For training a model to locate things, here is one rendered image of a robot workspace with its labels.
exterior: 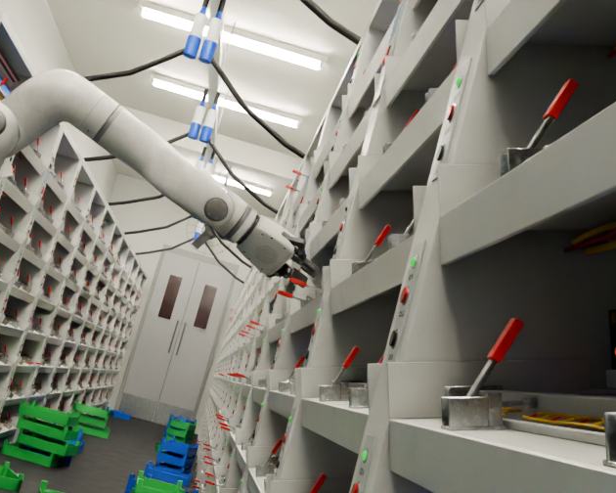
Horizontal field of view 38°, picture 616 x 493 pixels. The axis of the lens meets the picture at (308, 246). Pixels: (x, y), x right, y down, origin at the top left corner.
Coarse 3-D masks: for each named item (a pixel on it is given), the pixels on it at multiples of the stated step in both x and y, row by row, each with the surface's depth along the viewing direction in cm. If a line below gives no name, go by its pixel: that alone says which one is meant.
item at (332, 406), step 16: (352, 352) 131; (304, 368) 149; (320, 368) 149; (336, 368) 149; (352, 368) 150; (368, 368) 89; (304, 384) 148; (320, 384) 148; (336, 384) 147; (352, 384) 143; (368, 384) 89; (304, 400) 143; (320, 400) 131; (336, 400) 129; (352, 400) 103; (368, 400) 89; (304, 416) 143; (320, 416) 125; (336, 416) 109; (352, 416) 98; (368, 416) 89; (320, 432) 125; (336, 432) 109; (352, 432) 98; (352, 448) 98
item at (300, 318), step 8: (328, 272) 161; (296, 296) 221; (304, 296) 221; (312, 296) 221; (320, 296) 164; (296, 304) 220; (312, 304) 176; (296, 312) 204; (304, 312) 189; (312, 312) 176; (296, 320) 204; (304, 320) 189; (312, 320) 176; (296, 328) 204; (304, 328) 193
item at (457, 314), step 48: (480, 48) 86; (528, 48) 86; (576, 48) 87; (480, 96) 85; (528, 96) 85; (576, 96) 86; (480, 144) 84; (528, 144) 85; (432, 192) 89; (432, 240) 82; (528, 240) 83; (432, 288) 81; (480, 288) 82; (528, 288) 83; (576, 288) 83; (432, 336) 81; (480, 336) 81; (528, 336) 82; (576, 336) 82; (384, 384) 85; (384, 432) 79; (384, 480) 78
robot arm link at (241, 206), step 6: (198, 168) 181; (204, 174) 180; (216, 180) 182; (222, 186) 181; (228, 192) 180; (234, 198) 181; (240, 198) 184; (234, 204) 180; (240, 204) 182; (246, 204) 183; (240, 210) 181; (234, 216) 180; (240, 216) 181; (228, 222) 181; (234, 222) 181; (216, 228) 182; (222, 228) 181; (228, 228) 181; (222, 234) 183
